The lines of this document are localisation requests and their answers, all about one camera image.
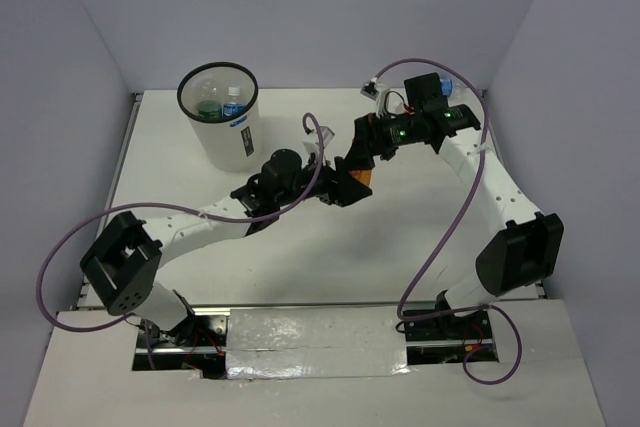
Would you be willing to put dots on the green label clear bottle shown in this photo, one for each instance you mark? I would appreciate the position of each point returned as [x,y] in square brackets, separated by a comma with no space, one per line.
[207,102]

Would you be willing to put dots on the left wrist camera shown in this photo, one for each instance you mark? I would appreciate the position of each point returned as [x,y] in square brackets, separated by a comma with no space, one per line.
[316,142]

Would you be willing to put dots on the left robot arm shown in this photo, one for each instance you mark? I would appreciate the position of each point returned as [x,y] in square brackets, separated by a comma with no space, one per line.
[122,263]

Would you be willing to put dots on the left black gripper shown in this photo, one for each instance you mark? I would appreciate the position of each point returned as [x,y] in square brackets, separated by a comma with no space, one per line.
[340,188]

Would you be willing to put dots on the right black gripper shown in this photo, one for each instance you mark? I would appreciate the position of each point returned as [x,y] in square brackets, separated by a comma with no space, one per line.
[369,138]

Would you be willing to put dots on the small blue cap bottle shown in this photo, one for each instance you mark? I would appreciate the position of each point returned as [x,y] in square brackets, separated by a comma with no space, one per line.
[453,88]

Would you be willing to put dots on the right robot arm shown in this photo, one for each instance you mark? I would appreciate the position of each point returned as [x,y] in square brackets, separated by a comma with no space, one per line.
[524,242]

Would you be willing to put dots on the blue label water bottle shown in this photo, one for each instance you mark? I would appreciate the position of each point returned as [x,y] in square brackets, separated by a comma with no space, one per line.
[234,104]

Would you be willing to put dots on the small orange juice bottle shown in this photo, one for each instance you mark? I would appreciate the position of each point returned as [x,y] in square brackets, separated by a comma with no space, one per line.
[362,176]

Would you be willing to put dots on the silver tape strip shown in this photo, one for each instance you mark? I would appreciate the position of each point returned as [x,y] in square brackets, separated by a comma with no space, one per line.
[333,342]

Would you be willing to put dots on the white bin with black rim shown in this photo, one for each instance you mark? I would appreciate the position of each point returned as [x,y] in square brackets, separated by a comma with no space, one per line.
[231,144]

